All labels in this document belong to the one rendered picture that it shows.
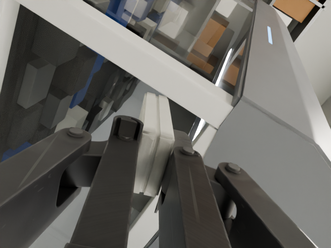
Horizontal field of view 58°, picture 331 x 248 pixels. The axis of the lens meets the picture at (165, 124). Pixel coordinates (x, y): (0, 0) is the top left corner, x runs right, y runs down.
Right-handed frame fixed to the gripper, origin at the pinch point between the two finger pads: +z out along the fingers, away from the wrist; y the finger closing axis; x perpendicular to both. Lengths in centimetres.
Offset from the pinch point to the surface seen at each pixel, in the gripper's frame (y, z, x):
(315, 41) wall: 183, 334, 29
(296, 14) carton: 134, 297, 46
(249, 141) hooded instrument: 18.1, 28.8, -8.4
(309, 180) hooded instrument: 28.9, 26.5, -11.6
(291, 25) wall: 152, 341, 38
